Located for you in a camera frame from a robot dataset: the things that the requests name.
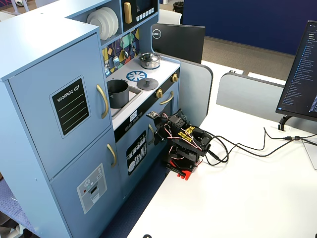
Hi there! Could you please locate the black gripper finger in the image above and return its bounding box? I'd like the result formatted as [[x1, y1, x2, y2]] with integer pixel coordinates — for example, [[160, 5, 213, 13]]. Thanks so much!
[[154, 116, 166, 134], [153, 131, 167, 146]]

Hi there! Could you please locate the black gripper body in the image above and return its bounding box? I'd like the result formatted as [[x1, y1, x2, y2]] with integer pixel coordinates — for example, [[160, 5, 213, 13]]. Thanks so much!
[[158, 109, 186, 136]]

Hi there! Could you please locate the gray pot lid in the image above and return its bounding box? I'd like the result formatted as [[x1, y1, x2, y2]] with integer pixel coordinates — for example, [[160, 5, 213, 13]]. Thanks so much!
[[136, 77, 159, 91]]

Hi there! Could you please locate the blue oven door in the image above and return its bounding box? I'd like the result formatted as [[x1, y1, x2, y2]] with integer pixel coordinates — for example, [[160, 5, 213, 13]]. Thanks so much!
[[148, 85, 180, 149]]

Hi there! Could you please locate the gray rounded desk divider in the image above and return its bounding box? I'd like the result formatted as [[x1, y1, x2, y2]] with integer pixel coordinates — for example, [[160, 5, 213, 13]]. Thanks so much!
[[178, 59, 214, 124], [216, 71, 285, 122]]

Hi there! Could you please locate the gray toy sink basin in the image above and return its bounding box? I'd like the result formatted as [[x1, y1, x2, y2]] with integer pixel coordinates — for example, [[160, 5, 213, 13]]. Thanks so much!
[[108, 85, 144, 119]]

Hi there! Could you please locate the blue dishwasher door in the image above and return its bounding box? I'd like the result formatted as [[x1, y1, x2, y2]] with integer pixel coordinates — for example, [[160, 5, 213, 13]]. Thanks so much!
[[115, 116, 156, 199]]

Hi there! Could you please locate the gray toy pot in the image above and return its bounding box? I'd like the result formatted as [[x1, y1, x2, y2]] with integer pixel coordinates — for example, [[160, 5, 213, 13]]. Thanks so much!
[[106, 79, 130, 109]]

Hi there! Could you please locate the steel toy pot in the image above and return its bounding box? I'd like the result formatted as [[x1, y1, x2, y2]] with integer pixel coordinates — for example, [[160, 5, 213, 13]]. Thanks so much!
[[139, 58, 161, 70]]

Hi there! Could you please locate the silver toy pot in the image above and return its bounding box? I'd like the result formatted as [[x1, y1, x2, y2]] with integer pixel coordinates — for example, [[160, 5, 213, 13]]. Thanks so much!
[[138, 52, 161, 64]]

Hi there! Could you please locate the silver toy spatula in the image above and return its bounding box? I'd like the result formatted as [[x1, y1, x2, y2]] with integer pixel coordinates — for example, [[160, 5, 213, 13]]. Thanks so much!
[[111, 37, 121, 68]]

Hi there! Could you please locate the silver toy ladle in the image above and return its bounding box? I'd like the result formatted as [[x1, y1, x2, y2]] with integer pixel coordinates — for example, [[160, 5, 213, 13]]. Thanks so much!
[[123, 34, 130, 60]]

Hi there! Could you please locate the silver hanging toy utensil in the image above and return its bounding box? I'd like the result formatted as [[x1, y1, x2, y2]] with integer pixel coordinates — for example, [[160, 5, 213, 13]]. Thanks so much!
[[130, 32, 137, 54]]

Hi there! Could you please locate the black Dell monitor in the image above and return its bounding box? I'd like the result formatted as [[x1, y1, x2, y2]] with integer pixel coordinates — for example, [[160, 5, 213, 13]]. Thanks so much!
[[151, 23, 206, 64]]

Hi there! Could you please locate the black shopping list board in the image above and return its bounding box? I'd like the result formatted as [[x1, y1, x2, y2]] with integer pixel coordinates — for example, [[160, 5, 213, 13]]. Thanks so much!
[[49, 75, 91, 139]]

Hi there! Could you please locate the blue freezer door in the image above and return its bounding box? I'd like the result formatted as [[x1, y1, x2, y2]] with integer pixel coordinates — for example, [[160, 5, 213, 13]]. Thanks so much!
[[50, 128, 122, 238]]

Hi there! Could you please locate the white chair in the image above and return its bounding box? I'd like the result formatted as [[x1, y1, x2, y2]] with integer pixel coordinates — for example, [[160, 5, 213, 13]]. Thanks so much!
[[158, 9, 183, 25]]

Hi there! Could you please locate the black monitor stand clamp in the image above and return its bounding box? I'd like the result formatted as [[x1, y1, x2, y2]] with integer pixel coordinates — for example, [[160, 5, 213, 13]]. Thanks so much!
[[277, 115, 294, 131]]

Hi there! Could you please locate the white toy plate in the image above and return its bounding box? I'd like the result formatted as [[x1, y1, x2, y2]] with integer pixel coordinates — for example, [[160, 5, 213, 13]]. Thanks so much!
[[95, 8, 115, 38], [100, 6, 119, 34], [86, 9, 109, 40]]

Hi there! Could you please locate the black trash bin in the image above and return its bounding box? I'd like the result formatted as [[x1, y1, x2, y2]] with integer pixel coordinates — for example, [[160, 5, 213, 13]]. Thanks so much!
[[172, 1, 185, 13]]

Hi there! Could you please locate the black toy microwave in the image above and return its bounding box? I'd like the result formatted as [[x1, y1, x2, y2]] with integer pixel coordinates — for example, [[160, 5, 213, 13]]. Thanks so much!
[[120, 0, 159, 32]]

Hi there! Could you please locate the blue fridge door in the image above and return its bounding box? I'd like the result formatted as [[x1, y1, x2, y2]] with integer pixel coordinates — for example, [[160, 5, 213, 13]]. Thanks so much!
[[7, 33, 111, 181]]

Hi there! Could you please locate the monitor with lit screen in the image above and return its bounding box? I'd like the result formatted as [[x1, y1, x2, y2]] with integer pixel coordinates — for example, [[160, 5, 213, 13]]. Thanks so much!
[[275, 20, 317, 122]]

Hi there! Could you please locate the blue wooden toy kitchen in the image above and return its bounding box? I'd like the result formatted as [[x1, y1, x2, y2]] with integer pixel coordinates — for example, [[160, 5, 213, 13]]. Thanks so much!
[[0, 0, 181, 238]]

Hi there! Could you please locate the gold dishwasher door handle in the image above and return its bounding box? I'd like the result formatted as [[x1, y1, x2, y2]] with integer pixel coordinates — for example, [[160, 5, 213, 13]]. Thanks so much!
[[148, 123, 156, 145]]

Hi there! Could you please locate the gold oven door handle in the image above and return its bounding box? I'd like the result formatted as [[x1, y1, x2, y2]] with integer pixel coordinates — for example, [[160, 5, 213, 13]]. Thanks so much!
[[159, 91, 175, 106]]

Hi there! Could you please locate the red robot base mount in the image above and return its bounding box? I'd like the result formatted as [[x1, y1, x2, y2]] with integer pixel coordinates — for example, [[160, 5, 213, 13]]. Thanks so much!
[[162, 155, 204, 181]]

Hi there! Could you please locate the gold freezer door handle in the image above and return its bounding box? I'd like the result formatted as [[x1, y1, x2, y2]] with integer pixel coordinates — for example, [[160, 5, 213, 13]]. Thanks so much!
[[106, 143, 117, 167]]

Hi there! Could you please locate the gold fridge door handle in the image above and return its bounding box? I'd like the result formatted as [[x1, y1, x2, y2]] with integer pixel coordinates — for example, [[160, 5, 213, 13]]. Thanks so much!
[[96, 84, 109, 119]]

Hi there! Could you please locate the black looped cable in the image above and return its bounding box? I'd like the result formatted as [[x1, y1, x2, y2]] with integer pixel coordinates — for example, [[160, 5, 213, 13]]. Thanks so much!
[[204, 133, 230, 167]]

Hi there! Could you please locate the black cable with connector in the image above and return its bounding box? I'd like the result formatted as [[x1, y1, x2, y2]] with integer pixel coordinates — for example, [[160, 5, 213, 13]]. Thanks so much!
[[212, 127, 317, 158]]

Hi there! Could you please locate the gold microwave handle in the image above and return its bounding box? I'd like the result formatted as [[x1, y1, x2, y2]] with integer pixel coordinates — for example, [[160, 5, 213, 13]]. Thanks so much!
[[123, 1, 133, 24]]

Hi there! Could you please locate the gray metal base plate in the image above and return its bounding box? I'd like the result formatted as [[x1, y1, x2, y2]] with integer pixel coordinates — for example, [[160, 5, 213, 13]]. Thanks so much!
[[302, 139, 317, 171]]

